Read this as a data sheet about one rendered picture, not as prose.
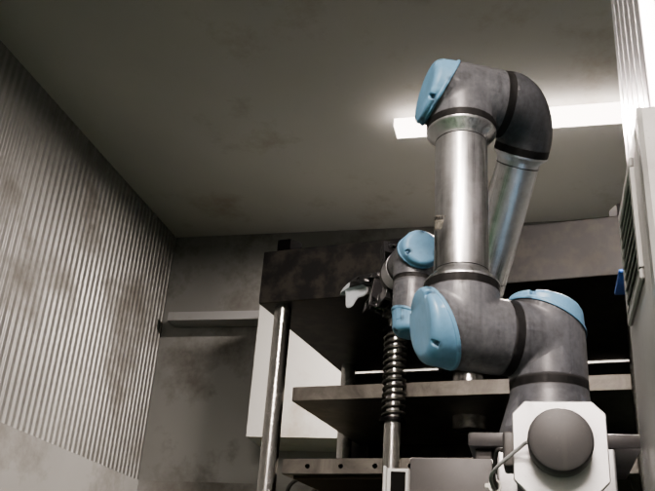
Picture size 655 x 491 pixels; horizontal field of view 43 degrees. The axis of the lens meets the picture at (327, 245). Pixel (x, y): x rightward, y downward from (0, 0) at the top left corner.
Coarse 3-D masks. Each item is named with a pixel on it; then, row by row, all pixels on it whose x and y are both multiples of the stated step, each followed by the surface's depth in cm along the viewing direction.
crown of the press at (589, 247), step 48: (288, 240) 301; (384, 240) 284; (528, 240) 265; (576, 240) 259; (288, 288) 290; (336, 288) 283; (528, 288) 264; (576, 288) 262; (336, 336) 319; (624, 336) 298; (480, 432) 290
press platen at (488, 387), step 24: (408, 384) 273; (432, 384) 270; (456, 384) 267; (480, 384) 265; (504, 384) 262; (600, 384) 251; (624, 384) 249; (312, 408) 294; (336, 408) 291; (360, 408) 289; (384, 408) 287; (408, 408) 285; (432, 408) 283; (456, 408) 281; (480, 408) 279; (504, 408) 276; (600, 408) 269; (624, 408) 267; (360, 432) 322; (408, 432) 317; (432, 432) 314; (624, 432) 294
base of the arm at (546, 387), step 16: (512, 384) 124; (528, 384) 121; (544, 384) 120; (560, 384) 119; (576, 384) 120; (512, 400) 122; (528, 400) 119; (544, 400) 118; (560, 400) 118; (576, 400) 118
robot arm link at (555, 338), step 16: (528, 304) 126; (544, 304) 125; (560, 304) 125; (576, 304) 126; (528, 320) 122; (544, 320) 123; (560, 320) 124; (576, 320) 125; (528, 336) 121; (544, 336) 122; (560, 336) 122; (576, 336) 123; (528, 352) 122; (544, 352) 122; (560, 352) 121; (576, 352) 122; (512, 368) 123; (528, 368) 122; (544, 368) 121; (560, 368) 120; (576, 368) 121
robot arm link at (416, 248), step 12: (408, 240) 154; (420, 240) 155; (432, 240) 155; (396, 252) 158; (408, 252) 154; (420, 252) 154; (432, 252) 154; (396, 264) 157; (408, 264) 154; (420, 264) 153; (432, 264) 155
